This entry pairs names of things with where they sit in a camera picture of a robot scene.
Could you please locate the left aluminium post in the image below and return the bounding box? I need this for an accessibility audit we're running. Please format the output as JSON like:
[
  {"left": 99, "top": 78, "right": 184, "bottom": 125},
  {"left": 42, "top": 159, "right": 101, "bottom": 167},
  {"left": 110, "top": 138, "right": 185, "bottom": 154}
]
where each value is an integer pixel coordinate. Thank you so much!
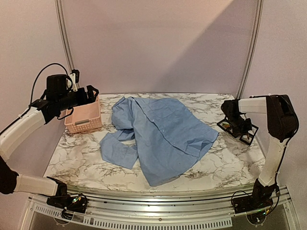
[{"left": 55, "top": 0, "right": 75, "bottom": 72}]

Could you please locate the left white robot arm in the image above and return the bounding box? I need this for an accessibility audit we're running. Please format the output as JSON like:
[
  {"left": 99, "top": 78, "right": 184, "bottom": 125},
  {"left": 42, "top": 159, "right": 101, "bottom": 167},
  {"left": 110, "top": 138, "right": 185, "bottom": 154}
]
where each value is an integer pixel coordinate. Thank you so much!
[{"left": 0, "top": 69, "right": 99, "bottom": 208}]

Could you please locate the black frame box right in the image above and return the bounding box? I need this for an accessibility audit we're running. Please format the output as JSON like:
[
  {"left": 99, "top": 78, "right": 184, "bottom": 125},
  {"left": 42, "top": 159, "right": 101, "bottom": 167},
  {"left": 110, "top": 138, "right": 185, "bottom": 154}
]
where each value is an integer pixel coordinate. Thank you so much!
[{"left": 239, "top": 125, "right": 259, "bottom": 146}]

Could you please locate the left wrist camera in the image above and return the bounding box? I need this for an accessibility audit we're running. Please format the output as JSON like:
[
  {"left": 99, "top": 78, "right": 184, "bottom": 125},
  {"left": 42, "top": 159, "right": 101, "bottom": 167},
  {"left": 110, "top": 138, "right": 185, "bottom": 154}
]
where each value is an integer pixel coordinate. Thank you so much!
[{"left": 71, "top": 69, "right": 80, "bottom": 83}]

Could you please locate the black frame box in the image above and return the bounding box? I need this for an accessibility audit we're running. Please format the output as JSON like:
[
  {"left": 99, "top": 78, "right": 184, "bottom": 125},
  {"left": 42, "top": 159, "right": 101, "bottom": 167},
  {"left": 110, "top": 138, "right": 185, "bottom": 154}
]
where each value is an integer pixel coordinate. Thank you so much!
[
  {"left": 239, "top": 125, "right": 259, "bottom": 146},
  {"left": 217, "top": 118, "right": 233, "bottom": 132}
]

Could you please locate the aluminium post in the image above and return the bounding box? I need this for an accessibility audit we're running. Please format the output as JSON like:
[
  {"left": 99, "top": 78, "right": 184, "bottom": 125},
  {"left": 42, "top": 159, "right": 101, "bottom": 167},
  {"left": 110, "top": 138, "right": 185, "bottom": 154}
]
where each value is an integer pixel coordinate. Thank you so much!
[
  {"left": 55, "top": 0, "right": 75, "bottom": 72},
  {"left": 236, "top": 0, "right": 264, "bottom": 99}
]

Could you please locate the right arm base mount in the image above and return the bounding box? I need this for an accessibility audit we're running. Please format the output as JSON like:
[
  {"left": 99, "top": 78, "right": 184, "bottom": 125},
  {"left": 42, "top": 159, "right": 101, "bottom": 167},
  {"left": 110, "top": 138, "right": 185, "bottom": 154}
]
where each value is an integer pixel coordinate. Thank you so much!
[{"left": 230, "top": 190, "right": 280, "bottom": 217}]

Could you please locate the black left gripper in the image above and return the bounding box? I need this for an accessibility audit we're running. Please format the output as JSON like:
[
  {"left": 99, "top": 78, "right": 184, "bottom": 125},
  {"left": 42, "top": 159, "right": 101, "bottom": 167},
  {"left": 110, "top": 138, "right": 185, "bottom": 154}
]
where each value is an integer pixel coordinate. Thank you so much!
[{"left": 57, "top": 84, "right": 99, "bottom": 111}]

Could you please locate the pink plastic basket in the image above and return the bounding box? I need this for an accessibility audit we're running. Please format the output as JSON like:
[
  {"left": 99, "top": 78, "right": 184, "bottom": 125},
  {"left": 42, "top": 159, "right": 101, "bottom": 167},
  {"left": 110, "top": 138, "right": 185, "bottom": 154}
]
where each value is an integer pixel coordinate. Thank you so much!
[{"left": 64, "top": 98, "right": 102, "bottom": 134}]

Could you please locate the aluminium front rail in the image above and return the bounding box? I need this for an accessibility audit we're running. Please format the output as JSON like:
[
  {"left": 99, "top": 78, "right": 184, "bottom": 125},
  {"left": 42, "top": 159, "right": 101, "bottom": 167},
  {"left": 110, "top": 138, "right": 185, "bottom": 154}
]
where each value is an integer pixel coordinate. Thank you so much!
[{"left": 21, "top": 186, "right": 301, "bottom": 230}]

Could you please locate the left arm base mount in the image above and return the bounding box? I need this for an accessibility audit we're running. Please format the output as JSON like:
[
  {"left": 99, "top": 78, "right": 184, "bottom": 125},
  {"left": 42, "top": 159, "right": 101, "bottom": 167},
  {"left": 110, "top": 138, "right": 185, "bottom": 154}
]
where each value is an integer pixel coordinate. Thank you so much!
[{"left": 47, "top": 193, "right": 88, "bottom": 214}]

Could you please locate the right aluminium post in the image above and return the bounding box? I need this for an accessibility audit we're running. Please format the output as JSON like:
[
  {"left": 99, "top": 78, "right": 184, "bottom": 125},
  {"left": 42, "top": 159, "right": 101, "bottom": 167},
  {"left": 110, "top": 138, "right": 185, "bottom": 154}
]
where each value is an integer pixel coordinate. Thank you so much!
[{"left": 236, "top": 0, "right": 264, "bottom": 99}]

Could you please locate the blue shirt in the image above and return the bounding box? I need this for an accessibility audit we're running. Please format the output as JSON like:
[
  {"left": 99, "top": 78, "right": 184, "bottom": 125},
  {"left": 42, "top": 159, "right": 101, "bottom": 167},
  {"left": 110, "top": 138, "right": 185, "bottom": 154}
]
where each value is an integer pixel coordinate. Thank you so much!
[{"left": 100, "top": 97, "right": 219, "bottom": 186}]

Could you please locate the black frame box left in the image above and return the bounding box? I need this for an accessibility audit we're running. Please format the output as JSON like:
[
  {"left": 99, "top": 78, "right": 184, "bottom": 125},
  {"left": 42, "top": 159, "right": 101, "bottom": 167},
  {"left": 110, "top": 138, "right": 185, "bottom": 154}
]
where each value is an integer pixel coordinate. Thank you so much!
[{"left": 217, "top": 118, "right": 233, "bottom": 132}]

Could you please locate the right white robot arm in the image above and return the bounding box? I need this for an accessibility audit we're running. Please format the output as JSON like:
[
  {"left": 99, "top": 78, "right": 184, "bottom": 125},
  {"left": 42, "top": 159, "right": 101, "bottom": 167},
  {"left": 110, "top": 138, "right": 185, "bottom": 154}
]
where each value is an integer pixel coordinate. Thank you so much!
[{"left": 217, "top": 94, "right": 299, "bottom": 209}]

